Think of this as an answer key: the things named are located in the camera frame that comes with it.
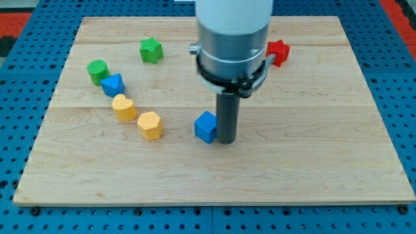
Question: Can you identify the blue cube block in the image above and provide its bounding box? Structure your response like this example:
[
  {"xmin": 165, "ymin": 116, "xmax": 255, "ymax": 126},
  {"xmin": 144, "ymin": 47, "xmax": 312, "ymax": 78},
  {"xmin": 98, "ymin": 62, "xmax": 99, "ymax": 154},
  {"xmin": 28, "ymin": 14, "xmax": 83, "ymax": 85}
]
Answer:
[{"xmin": 194, "ymin": 111, "xmax": 217, "ymax": 144}]

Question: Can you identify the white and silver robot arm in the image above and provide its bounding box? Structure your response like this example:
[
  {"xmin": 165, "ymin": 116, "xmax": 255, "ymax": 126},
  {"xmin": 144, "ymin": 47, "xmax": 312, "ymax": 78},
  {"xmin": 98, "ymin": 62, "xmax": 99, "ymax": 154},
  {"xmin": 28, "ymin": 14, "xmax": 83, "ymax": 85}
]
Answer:
[{"xmin": 189, "ymin": 0, "xmax": 274, "ymax": 98}]

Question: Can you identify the green star block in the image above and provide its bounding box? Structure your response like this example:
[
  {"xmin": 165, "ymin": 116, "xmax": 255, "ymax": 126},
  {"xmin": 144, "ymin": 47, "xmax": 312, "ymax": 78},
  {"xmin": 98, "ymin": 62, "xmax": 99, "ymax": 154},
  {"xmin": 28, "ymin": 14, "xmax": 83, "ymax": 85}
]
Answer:
[{"xmin": 140, "ymin": 37, "xmax": 163, "ymax": 64}]

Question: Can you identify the red star block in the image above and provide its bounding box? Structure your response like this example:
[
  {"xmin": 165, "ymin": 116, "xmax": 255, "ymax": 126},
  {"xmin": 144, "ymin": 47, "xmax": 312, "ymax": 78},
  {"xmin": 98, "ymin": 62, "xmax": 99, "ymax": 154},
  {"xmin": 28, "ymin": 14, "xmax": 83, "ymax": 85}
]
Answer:
[{"xmin": 266, "ymin": 40, "xmax": 291, "ymax": 67}]

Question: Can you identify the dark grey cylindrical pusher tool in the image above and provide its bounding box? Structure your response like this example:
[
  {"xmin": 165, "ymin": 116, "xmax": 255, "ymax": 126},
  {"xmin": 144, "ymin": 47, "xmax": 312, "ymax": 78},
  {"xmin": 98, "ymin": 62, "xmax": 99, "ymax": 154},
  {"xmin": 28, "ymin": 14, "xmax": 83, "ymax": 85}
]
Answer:
[{"xmin": 216, "ymin": 94, "xmax": 240, "ymax": 144}]

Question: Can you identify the yellow hexagon block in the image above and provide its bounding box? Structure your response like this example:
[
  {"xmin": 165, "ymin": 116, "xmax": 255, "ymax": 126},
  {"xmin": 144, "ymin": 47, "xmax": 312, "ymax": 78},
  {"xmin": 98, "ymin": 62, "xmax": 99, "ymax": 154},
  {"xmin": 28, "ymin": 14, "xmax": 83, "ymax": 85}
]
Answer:
[{"xmin": 137, "ymin": 111, "xmax": 163, "ymax": 141}]

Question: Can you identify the yellow heart block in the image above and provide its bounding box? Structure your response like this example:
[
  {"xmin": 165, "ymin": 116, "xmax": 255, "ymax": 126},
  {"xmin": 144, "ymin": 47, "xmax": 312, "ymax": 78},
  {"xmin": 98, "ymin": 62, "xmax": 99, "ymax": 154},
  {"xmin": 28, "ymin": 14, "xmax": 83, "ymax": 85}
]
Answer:
[{"xmin": 112, "ymin": 94, "xmax": 138, "ymax": 122}]

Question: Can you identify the light wooden board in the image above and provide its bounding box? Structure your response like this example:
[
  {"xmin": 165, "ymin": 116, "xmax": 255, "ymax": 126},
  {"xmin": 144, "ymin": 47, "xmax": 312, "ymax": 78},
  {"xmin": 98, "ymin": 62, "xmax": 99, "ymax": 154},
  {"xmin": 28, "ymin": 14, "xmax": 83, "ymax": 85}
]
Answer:
[{"xmin": 13, "ymin": 16, "xmax": 415, "ymax": 207}]

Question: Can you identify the blue triangular prism block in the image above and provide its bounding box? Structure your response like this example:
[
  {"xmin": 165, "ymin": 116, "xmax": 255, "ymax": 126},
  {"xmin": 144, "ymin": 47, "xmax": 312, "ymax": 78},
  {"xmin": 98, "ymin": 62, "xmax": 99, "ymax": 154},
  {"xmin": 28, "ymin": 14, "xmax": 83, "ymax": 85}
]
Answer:
[{"xmin": 100, "ymin": 73, "xmax": 125, "ymax": 98}]

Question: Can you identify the green cylinder block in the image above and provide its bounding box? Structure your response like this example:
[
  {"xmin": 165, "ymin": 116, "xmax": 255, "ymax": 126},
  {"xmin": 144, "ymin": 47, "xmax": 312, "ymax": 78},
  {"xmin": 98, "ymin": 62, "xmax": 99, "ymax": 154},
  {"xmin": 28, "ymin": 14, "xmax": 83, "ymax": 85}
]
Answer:
[{"xmin": 87, "ymin": 60, "xmax": 110, "ymax": 86}]

